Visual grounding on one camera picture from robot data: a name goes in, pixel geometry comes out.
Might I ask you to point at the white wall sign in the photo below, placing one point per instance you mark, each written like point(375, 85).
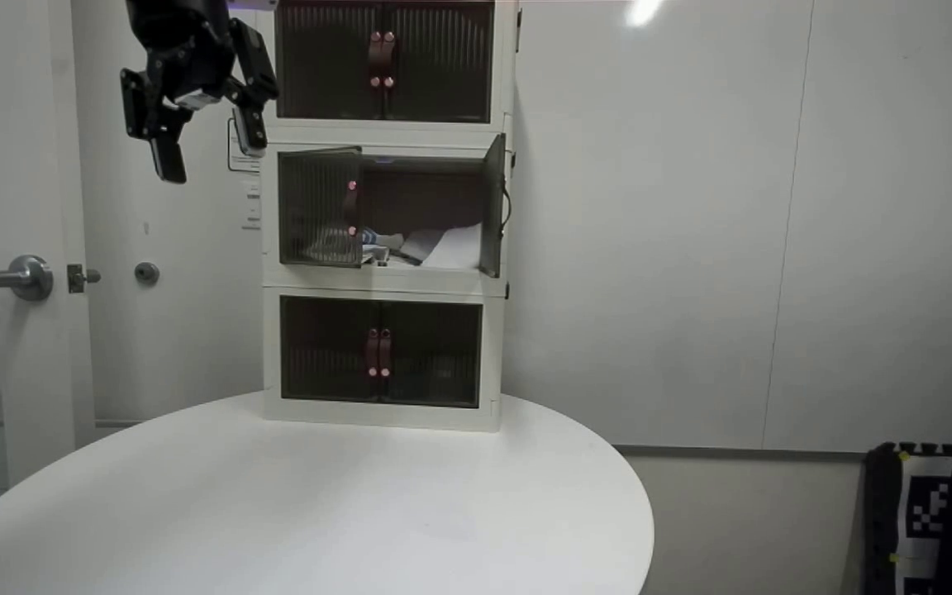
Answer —
point(236, 162)

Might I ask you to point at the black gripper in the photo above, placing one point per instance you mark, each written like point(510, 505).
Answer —
point(182, 43)

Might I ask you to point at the metal door latch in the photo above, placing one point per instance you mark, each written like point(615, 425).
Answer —
point(80, 279)

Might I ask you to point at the white stackable cabinet unit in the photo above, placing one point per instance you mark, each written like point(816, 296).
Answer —
point(388, 286)
point(388, 133)
point(388, 415)

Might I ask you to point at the black white calibration board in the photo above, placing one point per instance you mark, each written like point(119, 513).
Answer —
point(918, 518)

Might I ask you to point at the white light switch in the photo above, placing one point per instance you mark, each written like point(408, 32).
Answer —
point(252, 210)

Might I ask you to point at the round silver wall knob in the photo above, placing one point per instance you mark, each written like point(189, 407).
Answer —
point(148, 272)

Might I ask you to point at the white room door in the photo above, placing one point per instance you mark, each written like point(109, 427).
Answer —
point(33, 275)

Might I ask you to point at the dark tinted cabinet door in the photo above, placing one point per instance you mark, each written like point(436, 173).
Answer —
point(493, 210)
point(317, 199)

